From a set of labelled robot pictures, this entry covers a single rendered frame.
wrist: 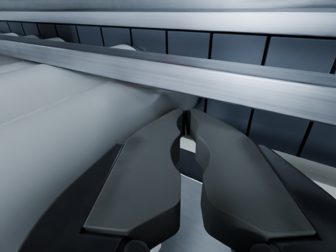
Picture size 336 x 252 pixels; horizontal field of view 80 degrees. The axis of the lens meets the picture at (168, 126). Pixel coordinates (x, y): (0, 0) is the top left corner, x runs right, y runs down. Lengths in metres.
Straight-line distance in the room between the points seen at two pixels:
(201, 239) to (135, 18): 0.28
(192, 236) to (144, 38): 0.26
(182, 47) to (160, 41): 0.02
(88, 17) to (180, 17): 0.11
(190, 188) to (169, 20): 0.18
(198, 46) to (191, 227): 0.23
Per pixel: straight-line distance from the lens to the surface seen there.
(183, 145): 0.16
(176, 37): 0.18
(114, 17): 0.22
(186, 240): 0.34
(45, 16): 0.31
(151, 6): 0.25
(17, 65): 0.20
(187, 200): 0.27
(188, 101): 0.15
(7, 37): 0.20
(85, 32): 0.25
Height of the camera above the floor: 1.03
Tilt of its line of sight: 45 degrees down
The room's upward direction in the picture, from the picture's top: 131 degrees counter-clockwise
